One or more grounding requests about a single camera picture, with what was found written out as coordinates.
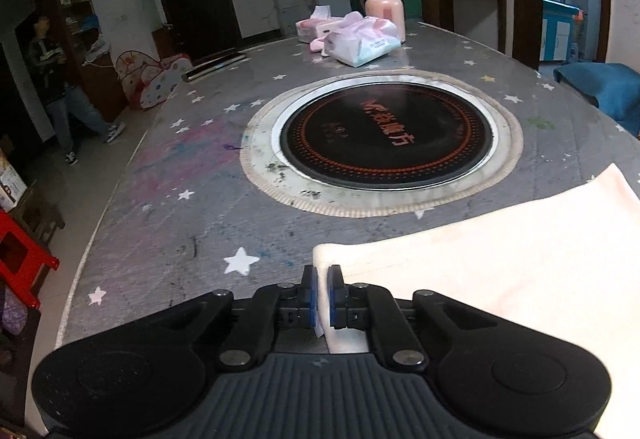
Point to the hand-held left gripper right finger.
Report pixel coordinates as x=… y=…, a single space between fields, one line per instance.
x=334 y=294

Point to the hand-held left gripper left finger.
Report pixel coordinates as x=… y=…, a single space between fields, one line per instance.
x=312 y=291

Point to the cream white garment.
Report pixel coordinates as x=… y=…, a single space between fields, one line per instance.
x=500 y=269

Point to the grey star-print table cover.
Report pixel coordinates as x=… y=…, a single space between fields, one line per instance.
x=175 y=199

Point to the round black induction cooker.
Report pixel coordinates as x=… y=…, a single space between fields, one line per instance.
x=385 y=134

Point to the black silver bar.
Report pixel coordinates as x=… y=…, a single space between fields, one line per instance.
x=215 y=65

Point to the white wet wipes pack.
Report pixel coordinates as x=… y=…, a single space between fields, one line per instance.
x=365 y=46

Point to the polka dot play tent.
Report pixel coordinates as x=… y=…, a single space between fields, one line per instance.
x=155 y=79

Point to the pink tissue pack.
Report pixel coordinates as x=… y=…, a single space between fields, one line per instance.
x=319 y=26

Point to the pink plastic bag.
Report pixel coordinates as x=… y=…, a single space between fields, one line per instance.
x=356 y=20

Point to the brown wooden stool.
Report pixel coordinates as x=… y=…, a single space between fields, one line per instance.
x=42 y=214

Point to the red plastic stool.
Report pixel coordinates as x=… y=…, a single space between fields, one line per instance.
x=22 y=249

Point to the pink thermos bottle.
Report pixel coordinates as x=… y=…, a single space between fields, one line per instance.
x=384 y=4

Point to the cardboard box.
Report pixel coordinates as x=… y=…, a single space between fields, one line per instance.
x=10 y=184

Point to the blue sofa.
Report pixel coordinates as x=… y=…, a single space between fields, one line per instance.
x=607 y=86

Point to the blue children's cabinet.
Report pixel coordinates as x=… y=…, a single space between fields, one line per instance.
x=560 y=29

